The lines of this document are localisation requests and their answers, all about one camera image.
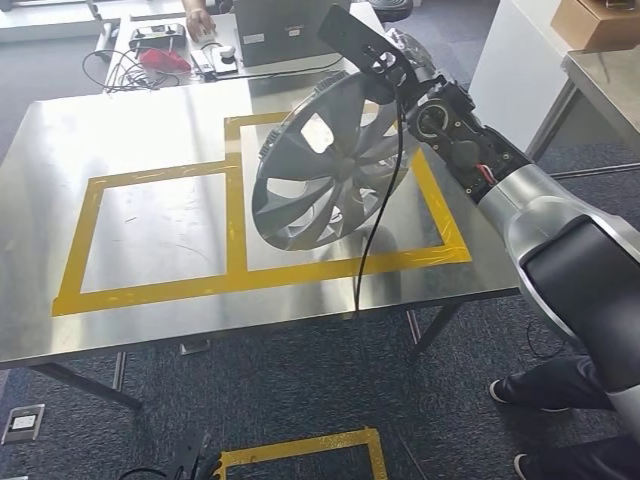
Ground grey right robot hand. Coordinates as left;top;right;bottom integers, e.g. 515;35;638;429
370;29;444;105

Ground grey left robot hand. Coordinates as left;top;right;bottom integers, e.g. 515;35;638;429
192;450;224;480

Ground silver plastic wheel hubcap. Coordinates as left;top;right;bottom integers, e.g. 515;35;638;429
251;69;418;253

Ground stainless steel workbench table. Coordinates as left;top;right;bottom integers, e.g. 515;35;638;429
0;66;521;411

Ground open silver floor socket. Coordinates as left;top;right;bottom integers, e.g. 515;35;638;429
180;339;213;358

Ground yellow table tape rectangle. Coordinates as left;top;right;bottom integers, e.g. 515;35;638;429
51;153;250;318
223;109;473;278

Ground grey metal case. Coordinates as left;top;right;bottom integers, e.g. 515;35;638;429
233;0;352;68

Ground brown cardboard box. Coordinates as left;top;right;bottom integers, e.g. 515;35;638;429
549;0;640;53

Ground silver floor socket plate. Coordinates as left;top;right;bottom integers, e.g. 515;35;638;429
1;404;46;446

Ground white flat device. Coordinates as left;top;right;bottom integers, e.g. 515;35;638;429
189;42;239;76

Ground red pouch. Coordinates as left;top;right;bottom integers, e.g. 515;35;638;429
139;47;193;75

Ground black handheld controller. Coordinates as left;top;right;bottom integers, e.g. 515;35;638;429
128;23;187;52

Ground grey desk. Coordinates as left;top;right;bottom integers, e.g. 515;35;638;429
102;0;389;94

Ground white long bench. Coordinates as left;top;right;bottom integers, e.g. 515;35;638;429
0;0;109;45

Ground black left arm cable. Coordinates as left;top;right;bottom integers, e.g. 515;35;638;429
117;466;170;480

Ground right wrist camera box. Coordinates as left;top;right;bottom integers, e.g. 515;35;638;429
317;5;407;89

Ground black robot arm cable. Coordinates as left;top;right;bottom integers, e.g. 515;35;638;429
352;99;407;318

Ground thin black floor cable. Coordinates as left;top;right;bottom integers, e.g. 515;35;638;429
525;317;567;363

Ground black tangled desk cables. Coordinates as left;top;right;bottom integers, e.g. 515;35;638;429
82;48;182;95

